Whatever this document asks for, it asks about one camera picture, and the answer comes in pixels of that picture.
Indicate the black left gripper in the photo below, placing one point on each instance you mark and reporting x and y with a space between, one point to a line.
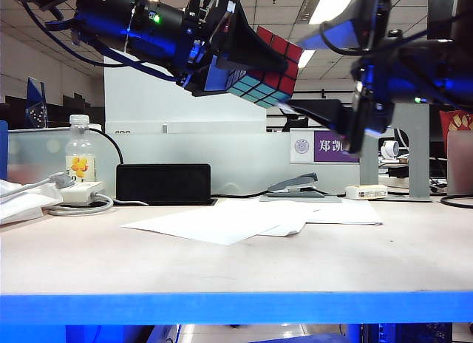
203 25

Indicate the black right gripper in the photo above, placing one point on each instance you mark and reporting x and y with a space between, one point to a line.
373 84

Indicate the colourful Rubik's cube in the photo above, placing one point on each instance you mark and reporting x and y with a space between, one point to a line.
284 51

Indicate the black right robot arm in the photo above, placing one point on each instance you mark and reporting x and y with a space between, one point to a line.
425 73

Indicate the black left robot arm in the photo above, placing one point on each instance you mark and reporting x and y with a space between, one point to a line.
111 17

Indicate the black shelf rack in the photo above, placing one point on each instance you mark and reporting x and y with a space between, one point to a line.
324 93

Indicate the ceiling light panel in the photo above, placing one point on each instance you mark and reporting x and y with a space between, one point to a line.
332 3
306 58

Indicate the black office chair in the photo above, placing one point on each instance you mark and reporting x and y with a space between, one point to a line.
295 123

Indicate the purple and white name sign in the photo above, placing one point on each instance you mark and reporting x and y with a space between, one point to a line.
325 147

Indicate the small white fan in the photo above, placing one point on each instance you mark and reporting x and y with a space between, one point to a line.
390 149

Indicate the large white cabinet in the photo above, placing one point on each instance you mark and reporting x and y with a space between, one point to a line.
148 106

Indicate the frosted desk divider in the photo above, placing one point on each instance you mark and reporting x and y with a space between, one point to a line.
240 162

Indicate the grey stapler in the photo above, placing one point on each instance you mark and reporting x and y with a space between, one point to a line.
295 182

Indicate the grey metal bookend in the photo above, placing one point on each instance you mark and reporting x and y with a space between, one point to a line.
419 154

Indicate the white power adapter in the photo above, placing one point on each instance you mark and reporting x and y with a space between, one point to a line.
366 192

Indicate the grey flat pad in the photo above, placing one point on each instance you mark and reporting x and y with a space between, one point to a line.
332 199

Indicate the red box gold pattern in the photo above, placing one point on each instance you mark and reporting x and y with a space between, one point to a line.
458 121

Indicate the black box with base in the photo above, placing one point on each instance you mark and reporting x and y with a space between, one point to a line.
166 187

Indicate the pink grey upright panel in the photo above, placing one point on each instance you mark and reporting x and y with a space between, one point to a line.
460 165

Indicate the large white paper sheet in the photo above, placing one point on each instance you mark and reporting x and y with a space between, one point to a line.
221 224

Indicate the plastic bottle yellow flower label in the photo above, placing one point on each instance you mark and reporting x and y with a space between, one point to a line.
81 165

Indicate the white power strip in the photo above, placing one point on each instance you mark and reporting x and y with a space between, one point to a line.
85 191

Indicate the blue crystal trophy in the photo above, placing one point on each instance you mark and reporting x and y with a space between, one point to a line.
37 106

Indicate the blue table edge rail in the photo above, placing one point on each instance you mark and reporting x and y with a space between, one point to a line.
236 308

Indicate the blue frame post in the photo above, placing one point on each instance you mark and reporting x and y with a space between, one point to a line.
3 151

